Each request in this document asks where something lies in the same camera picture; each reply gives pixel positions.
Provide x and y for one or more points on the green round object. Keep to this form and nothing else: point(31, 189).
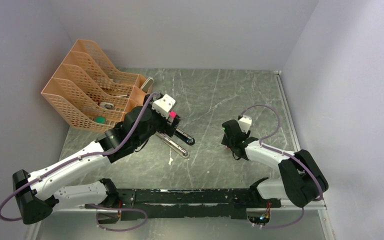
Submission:
point(100, 120)

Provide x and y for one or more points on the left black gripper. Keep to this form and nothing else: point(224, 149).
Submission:
point(166, 127)

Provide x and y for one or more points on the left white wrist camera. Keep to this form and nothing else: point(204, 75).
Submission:
point(164, 105)

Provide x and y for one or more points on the orange mesh file organizer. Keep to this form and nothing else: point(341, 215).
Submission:
point(87, 77)

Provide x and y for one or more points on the pink plastic staple remover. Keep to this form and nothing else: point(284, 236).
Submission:
point(172, 114)

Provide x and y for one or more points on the grey white device in organizer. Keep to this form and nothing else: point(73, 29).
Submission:
point(147, 85)

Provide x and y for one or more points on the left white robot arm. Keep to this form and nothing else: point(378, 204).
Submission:
point(40, 193)

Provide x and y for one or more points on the black stapler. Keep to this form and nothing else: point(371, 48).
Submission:
point(181, 138)

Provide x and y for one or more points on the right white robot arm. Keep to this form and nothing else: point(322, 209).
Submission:
point(301, 180)

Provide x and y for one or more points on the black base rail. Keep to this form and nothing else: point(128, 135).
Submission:
point(184, 203)

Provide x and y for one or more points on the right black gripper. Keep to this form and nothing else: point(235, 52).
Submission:
point(226, 141)

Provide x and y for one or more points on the silver tape dispenser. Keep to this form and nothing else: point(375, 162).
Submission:
point(107, 105)

